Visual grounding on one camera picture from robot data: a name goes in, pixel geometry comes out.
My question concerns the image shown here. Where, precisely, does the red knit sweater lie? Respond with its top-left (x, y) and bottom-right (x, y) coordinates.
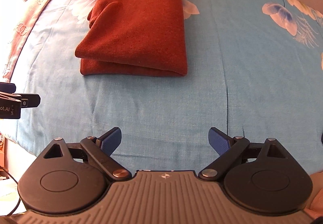
top-left (75, 0), bottom-right (188, 77)

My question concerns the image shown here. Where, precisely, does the pink patterned blanket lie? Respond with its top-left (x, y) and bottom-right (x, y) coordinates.
top-left (1, 0), bottom-right (51, 83)

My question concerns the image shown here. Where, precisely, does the blue floral bed sheet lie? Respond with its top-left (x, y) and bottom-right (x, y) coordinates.
top-left (1, 0), bottom-right (322, 172)

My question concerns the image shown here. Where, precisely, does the black cable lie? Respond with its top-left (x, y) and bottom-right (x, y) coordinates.
top-left (0, 165), bottom-right (22, 217)

